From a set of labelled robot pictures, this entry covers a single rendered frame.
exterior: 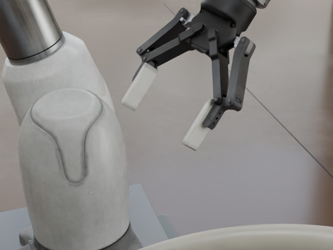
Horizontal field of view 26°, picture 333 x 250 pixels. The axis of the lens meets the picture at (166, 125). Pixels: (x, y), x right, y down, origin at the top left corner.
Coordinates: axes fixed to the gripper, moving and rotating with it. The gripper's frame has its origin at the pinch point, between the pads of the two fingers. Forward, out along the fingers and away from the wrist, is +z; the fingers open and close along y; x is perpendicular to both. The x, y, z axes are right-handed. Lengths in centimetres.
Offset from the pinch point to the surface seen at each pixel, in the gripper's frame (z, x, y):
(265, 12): -91, 323, -248
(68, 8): -22, 249, -344
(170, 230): 18.1, 35.1, -13.6
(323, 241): 0, -31, 45
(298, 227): 0, -31, 43
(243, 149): -2, 198, -119
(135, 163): 28, 164, -141
